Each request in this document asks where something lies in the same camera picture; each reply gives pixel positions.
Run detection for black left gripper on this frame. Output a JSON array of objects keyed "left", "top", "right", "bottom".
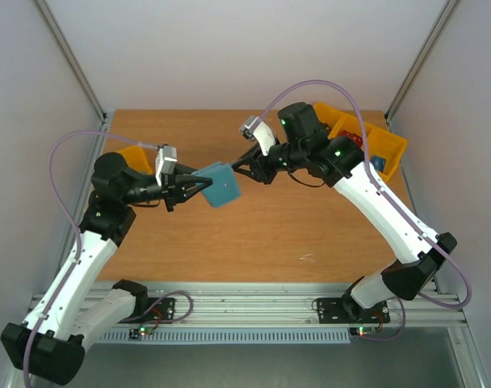
[{"left": 121, "top": 163, "right": 212, "bottom": 212}]

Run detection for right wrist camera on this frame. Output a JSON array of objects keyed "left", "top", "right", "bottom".
[{"left": 240, "top": 116, "right": 276, "bottom": 156}]

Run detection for yellow three-compartment bin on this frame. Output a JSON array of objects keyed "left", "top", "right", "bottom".
[{"left": 313, "top": 102, "right": 408, "bottom": 183}]

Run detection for right circuit board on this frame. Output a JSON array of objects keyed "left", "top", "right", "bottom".
[{"left": 350, "top": 326, "right": 379, "bottom": 337}]

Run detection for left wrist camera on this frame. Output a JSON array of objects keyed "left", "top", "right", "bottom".
[{"left": 155, "top": 144, "right": 178, "bottom": 187}]

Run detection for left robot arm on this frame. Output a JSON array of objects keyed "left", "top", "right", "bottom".
[{"left": 1, "top": 148, "right": 214, "bottom": 387}]

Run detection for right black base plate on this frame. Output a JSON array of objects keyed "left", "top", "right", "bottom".
[{"left": 311, "top": 297, "right": 391, "bottom": 324}]

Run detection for grey slotted cable duct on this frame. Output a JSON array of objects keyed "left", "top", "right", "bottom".
[{"left": 99, "top": 327, "right": 350, "bottom": 345}]

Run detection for teal leather card holder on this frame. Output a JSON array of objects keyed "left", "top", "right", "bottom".
[{"left": 191, "top": 162, "right": 241, "bottom": 208}]

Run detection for red cards in bin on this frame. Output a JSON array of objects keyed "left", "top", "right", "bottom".
[{"left": 338, "top": 130, "right": 363, "bottom": 149}]

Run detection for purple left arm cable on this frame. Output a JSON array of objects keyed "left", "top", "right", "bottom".
[{"left": 22, "top": 129, "right": 168, "bottom": 388}]

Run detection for circuit board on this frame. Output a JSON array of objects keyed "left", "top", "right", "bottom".
[
  {"left": 350, "top": 326, "right": 379, "bottom": 337},
  {"left": 128, "top": 326, "right": 155, "bottom": 340}
]

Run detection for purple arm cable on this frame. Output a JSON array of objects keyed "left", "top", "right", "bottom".
[
  {"left": 261, "top": 79, "right": 473, "bottom": 310},
  {"left": 22, "top": 129, "right": 168, "bottom": 388}
]

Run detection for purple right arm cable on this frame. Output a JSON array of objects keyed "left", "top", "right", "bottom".
[{"left": 261, "top": 79, "right": 473, "bottom": 310}]

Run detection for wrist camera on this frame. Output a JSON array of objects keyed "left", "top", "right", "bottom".
[
  {"left": 240, "top": 116, "right": 276, "bottom": 156},
  {"left": 155, "top": 144, "right": 178, "bottom": 187}
]

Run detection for small yellow bin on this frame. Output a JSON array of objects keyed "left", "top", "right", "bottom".
[{"left": 117, "top": 145, "right": 153, "bottom": 175}]

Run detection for left circuit board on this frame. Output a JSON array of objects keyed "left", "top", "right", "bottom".
[{"left": 128, "top": 326, "right": 155, "bottom": 340}]

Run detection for aluminium frame rail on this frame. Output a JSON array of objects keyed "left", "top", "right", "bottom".
[{"left": 77, "top": 281, "right": 468, "bottom": 329}]

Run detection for blue card in bin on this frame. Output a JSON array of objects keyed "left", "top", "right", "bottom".
[{"left": 370, "top": 155, "right": 386, "bottom": 172}]

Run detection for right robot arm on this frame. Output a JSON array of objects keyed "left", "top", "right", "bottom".
[{"left": 233, "top": 102, "right": 457, "bottom": 322}]

